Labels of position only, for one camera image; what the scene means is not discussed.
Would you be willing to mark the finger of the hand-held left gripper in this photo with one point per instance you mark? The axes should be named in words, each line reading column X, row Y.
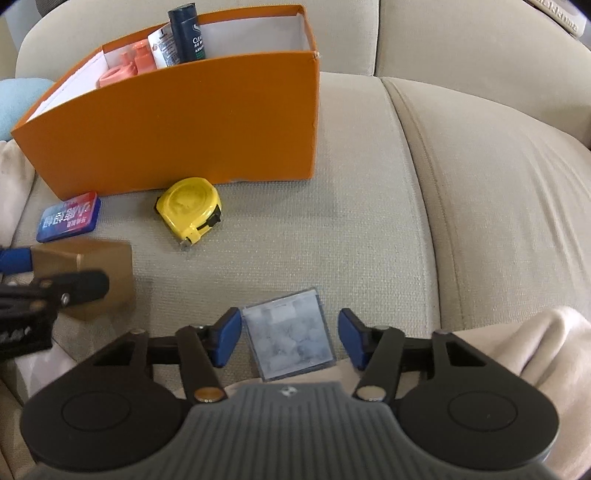
column 78, row 285
column 14, row 261

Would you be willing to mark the blue and red tin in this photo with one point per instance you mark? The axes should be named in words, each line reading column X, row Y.
column 69, row 217

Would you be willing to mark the gold cardboard box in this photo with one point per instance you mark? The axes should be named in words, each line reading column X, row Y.
column 106, row 258

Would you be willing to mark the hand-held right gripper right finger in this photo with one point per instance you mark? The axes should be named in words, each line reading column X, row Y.
column 351, row 339

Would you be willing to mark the orange cardboard box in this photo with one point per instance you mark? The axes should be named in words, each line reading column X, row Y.
column 184, row 124

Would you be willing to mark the light blue pillow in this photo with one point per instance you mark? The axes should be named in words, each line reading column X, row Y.
column 18, row 106

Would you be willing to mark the pink plastic toy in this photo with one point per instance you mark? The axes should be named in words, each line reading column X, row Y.
column 113, row 74

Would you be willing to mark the white cloth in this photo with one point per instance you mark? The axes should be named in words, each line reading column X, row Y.
column 14, row 184

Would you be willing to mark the white tube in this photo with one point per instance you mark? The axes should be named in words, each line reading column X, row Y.
column 164, row 46

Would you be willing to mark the beige fabric sofa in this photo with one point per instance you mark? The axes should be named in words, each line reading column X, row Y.
column 369, row 207

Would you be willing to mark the yellow tape measure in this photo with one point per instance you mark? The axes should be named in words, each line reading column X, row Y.
column 187, row 201

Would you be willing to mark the clear plastic case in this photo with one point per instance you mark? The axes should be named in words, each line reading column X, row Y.
column 288, row 332

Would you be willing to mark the dark blue bottle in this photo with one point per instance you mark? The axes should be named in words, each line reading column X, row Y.
column 187, row 32

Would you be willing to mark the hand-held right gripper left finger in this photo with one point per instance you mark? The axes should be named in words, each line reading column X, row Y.
column 228, row 337

